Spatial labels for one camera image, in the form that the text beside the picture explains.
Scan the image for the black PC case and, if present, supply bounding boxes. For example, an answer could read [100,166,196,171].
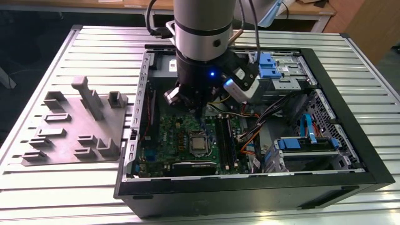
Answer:
[112,44,394,220]

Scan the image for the blue data cable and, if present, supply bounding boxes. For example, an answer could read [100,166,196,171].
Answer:
[300,114,318,144]

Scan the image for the blue optical drive bracket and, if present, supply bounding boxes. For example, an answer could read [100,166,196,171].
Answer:
[254,53,281,79]

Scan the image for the grey metal drive cage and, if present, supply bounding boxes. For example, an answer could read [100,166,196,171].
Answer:
[248,52,313,105]

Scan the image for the grey power supply unit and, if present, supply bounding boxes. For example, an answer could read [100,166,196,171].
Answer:
[149,55,206,117]

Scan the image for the black cable with plug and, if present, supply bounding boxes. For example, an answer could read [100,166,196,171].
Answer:
[145,0,172,39]

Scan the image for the brown cardboard piece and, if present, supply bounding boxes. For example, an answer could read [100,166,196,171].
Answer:
[296,0,333,8]

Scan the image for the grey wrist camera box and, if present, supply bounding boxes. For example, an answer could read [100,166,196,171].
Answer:
[222,67,260,103]

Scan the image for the orange wires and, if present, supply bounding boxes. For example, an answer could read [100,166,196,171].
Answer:
[240,133,260,156]

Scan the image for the CPU socket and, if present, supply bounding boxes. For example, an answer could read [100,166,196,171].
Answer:
[186,128,210,158]

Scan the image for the grey parts rack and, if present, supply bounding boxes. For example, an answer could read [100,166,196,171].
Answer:
[20,75,129,167]

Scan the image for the black camera cable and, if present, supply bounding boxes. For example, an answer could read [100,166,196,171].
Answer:
[248,0,262,62]

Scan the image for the black cable bundle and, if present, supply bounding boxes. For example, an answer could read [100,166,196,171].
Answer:
[240,93,300,141]

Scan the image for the blue disk carrier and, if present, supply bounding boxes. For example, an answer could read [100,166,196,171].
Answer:
[274,137,341,155]

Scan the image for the silver CPU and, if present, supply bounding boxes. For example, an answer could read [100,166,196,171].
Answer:
[190,137,209,150]

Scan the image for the green motherboard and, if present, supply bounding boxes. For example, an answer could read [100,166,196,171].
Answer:
[137,114,250,176]

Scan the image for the brown wooden cabinet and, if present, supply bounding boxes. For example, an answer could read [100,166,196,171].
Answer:
[324,0,400,64]

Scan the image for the wooden desk with white frame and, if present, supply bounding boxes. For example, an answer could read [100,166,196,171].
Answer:
[118,0,338,33]

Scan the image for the black graphics card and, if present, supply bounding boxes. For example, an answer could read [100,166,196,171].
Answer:
[170,161,217,176]

